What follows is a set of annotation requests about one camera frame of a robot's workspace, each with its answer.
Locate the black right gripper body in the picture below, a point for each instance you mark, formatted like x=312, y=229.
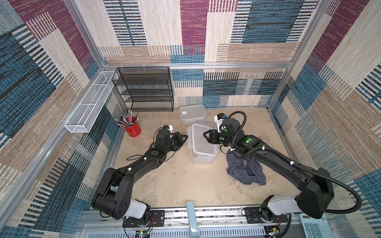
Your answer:
x=213, y=136

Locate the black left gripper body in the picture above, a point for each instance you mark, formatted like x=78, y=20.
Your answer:
x=171, y=148

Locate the large clear plastic lunch box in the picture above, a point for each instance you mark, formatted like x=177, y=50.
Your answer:
x=197, y=159

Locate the dark blue cloth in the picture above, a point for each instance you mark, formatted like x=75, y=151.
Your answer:
x=246, y=171

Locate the clear lunch box lid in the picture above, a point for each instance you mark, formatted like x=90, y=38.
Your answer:
x=199, y=143

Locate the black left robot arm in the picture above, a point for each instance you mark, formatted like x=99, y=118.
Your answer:
x=114, y=192

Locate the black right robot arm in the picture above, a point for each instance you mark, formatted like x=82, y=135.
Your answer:
x=315, y=191

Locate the small blue-rimmed lunch box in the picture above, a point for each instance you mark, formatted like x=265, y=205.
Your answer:
x=209, y=124

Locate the lidded green-tinted lunch box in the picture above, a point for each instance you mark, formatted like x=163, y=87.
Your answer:
x=192, y=113

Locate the red pen cup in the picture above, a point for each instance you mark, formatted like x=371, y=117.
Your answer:
x=134, y=130

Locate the black mesh shelf rack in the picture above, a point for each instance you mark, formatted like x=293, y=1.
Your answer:
x=145, y=89

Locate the light blue calculator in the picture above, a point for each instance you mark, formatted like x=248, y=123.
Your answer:
x=316, y=228

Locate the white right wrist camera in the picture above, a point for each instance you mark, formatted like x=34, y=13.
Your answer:
x=219, y=118

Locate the light blue rail clamp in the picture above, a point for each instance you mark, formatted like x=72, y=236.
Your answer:
x=192, y=220

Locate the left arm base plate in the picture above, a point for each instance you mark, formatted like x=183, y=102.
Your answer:
x=152, y=218

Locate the aluminium front rail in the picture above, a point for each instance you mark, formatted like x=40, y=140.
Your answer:
x=212, y=221

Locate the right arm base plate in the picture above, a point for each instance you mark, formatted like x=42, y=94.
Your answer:
x=257, y=215

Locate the white mesh wall basket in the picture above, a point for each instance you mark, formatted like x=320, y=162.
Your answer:
x=89, y=108

